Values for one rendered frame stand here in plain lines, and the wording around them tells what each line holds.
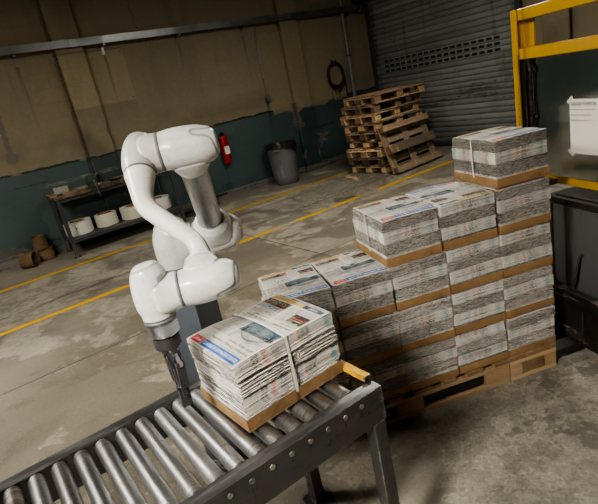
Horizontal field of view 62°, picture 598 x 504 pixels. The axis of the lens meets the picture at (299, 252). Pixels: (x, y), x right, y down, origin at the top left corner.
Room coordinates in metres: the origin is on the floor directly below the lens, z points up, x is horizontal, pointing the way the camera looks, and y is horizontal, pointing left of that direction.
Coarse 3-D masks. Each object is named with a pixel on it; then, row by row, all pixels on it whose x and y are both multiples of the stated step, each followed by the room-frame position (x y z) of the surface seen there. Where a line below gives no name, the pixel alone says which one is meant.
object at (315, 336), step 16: (256, 304) 1.58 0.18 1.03; (272, 304) 1.55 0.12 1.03; (288, 304) 1.52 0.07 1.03; (304, 304) 1.50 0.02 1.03; (272, 320) 1.43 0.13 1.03; (288, 320) 1.41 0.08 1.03; (304, 320) 1.39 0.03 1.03; (320, 320) 1.39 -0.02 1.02; (304, 336) 1.35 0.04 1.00; (320, 336) 1.38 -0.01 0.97; (336, 336) 1.42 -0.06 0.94; (304, 352) 1.34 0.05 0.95; (320, 352) 1.38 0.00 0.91; (336, 352) 1.42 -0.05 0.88; (304, 368) 1.34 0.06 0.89; (320, 368) 1.38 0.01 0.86
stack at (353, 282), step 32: (352, 256) 2.40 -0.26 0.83; (448, 256) 2.20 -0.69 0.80; (480, 256) 2.23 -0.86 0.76; (288, 288) 2.16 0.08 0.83; (320, 288) 2.09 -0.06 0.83; (352, 288) 2.10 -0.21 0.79; (384, 288) 2.14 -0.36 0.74; (416, 288) 2.16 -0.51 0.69; (480, 288) 2.23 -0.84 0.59; (384, 320) 2.13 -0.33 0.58; (416, 320) 2.15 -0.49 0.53; (448, 320) 2.19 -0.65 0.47; (352, 352) 2.10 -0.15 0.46; (416, 352) 2.16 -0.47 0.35; (448, 352) 2.18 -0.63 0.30; (480, 352) 2.22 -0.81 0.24; (352, 384) 2.10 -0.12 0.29; (384, 384) 2.12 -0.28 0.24; (448, 384) 2.18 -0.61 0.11
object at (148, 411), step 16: (192, 384) 1.54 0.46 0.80; (160, 400) 1.48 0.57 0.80; (128, 416) 1.43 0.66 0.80; (144, 416) 1.42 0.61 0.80; (176, 416) 1.47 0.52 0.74; (96, 432) 1.38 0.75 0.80; (112, 432) 1.36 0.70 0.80; (160, 432) 1.43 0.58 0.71; (80, 448) 1.31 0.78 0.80; (144, 448) 1.40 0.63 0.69; (48, 464) 1.26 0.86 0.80; (96, 464) 1.32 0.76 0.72; (16, 480) 1.22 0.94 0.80; (48, 480) 1.25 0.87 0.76; (80, 480) 1.29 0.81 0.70; (0, 496) 1.18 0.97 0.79
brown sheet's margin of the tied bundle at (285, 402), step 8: (208, 400) 1.40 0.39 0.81; (216, 400) 1.34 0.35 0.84; (280, 400) 1.27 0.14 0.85; (288, 400) 1.29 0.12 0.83; (224, 408) 1.31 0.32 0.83; (272, 408) 1.25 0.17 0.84; (280, 408) 1.27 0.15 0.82; (232, 416) 1.27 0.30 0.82; (256, 416) 1.22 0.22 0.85; (264, 416) 1.24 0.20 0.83; (272, 416) 1.25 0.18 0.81; (240, 424) 1.24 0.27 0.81; (248, 424) 1.20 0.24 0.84; (256, 424) 1.22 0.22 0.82
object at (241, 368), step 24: (192, 336) 1.43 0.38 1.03; (216, 336) 1.40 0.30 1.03; (240, 336) 1.37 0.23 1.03; (264, 336) 1.34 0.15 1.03; (216, 360) 1.27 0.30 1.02; (240, 360) 1.23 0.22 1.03; (264, 360) 1.26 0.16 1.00; (216, 384) 1.33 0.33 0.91; (240, 384) 1.21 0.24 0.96; (264, 384) 1.25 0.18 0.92; (240, 408) 1.23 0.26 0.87; (264, 408) 1.24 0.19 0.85
